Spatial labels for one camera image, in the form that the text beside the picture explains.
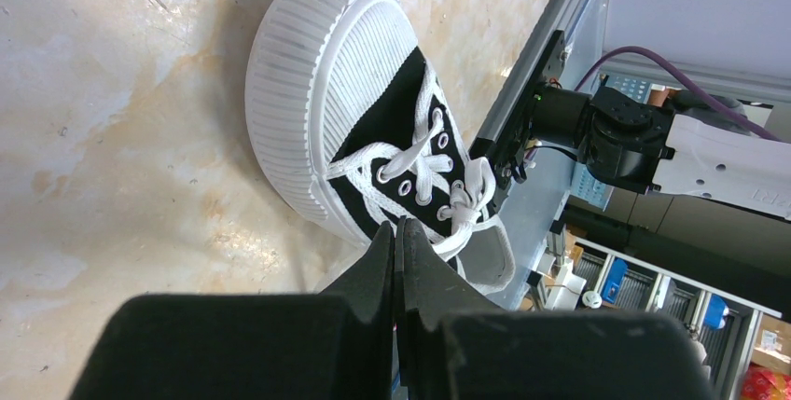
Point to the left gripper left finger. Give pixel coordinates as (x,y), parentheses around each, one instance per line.
(336,344)

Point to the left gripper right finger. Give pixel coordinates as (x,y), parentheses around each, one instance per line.
(454,343)

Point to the black white sneaker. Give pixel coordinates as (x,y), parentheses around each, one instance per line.
(351,127)

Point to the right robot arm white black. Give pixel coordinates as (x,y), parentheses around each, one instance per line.
(644,148)

